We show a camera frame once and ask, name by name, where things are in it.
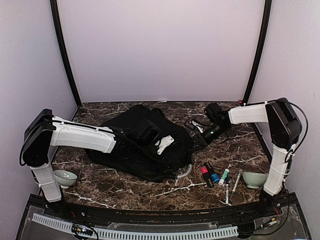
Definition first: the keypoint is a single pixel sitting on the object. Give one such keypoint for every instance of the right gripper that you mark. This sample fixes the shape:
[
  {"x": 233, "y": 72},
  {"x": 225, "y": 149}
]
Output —
[{"x": 199, "y": 140}]

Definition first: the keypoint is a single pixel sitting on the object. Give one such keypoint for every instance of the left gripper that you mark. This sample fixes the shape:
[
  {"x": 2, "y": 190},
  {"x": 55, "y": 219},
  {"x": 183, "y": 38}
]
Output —
[{"x": 162, "y": 159}]

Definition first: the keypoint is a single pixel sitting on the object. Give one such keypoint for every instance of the pink highlighter marker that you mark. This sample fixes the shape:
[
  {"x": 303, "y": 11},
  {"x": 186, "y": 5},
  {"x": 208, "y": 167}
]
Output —
[{"x": 207, "y": 177}]

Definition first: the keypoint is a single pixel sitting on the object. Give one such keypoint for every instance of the black student bag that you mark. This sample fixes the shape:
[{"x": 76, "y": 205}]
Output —
[{"x": 125, "y": 158}]

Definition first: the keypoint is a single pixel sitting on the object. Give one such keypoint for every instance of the blue highlighter marker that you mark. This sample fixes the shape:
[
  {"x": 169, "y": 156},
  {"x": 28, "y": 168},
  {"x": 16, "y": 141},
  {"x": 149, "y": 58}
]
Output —
[{"x": 214, "y": 176}]

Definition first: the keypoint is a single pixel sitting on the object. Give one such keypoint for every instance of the green whiteboard pen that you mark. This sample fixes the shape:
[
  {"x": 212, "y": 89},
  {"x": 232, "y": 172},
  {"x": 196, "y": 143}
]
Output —
[{"x": 236, "y": 182}]

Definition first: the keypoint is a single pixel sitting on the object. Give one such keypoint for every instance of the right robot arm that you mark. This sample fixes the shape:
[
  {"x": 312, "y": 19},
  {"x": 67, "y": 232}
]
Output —
[{"x": 284, "y": 125}]

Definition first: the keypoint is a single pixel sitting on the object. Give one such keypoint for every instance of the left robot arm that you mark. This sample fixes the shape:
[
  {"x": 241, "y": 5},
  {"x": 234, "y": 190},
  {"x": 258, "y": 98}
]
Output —
[{"x": 48, "y": 130}]

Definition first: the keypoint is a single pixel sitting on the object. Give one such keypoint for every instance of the right pale green bowl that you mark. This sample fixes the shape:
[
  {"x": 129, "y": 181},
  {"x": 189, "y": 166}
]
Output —
[{"x": 254, "y": 180}]

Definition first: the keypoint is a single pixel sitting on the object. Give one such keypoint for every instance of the pale green bowl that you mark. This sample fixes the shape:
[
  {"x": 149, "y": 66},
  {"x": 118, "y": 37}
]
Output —
[
  {"x": 65, "y": 178},
  {"x": 254, "y": 180}
]

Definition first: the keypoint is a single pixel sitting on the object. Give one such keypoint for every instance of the left pale green bowl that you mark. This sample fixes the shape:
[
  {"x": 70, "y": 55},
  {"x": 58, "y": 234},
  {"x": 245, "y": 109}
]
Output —
[{"x": 65, "y": 178}]

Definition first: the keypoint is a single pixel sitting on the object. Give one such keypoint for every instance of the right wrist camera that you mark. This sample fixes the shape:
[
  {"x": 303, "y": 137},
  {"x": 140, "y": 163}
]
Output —
[{"x": 212, "y": 112}]

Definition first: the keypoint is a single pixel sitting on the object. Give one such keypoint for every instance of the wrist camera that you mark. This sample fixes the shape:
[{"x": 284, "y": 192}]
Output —
[
  {"x": 212, "y": 112},
  {"x": 149, "y": 134}
]

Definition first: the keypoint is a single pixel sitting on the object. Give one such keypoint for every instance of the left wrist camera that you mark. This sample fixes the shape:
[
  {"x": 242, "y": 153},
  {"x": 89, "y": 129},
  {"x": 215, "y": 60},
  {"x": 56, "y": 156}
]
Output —
[{"x": 149, "y": 134}]

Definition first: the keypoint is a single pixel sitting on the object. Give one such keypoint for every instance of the right black frame post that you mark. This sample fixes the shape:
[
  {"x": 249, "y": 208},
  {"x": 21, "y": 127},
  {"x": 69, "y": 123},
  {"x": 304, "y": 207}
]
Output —
[{"x": 259, "y": 50}]

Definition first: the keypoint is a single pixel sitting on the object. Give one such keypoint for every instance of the black frame post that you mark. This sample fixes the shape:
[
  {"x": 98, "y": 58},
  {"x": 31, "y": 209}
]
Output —
[
  {"x": 63, "y": 52},
  {"x": 259, "y": 50}
]

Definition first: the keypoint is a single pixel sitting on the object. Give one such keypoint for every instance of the black front rail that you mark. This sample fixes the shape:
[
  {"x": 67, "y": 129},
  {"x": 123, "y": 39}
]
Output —
[{"x": 89, "y": 215}]

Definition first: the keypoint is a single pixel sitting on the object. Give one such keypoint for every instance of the white slotted cable duct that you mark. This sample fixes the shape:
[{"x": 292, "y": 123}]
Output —
[{"x": 119, "y": 231}]

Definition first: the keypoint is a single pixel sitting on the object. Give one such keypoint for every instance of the left black frame post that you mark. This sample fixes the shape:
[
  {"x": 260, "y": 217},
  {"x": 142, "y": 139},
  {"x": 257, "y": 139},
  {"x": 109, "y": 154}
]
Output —
[{"x": 63, "y": 52}]

